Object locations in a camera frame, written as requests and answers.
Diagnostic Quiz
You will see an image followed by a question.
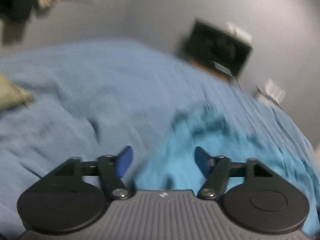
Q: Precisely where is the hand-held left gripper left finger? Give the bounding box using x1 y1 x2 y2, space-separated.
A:
53 145 133 201

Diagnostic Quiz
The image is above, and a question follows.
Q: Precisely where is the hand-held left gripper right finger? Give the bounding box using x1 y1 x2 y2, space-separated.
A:
195 146 274 200

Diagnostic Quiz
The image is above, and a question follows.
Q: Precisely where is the teal garment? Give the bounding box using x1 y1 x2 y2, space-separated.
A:
135 109 318 238

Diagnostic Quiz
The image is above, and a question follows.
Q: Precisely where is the blue blanket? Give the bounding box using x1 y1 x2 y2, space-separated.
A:
0 38 320 240

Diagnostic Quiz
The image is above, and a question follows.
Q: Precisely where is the black monitor screen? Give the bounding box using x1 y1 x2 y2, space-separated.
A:
181 18 253 78

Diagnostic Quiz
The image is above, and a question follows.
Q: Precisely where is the dark cloth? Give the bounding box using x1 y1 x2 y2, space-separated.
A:
0 0 41 46

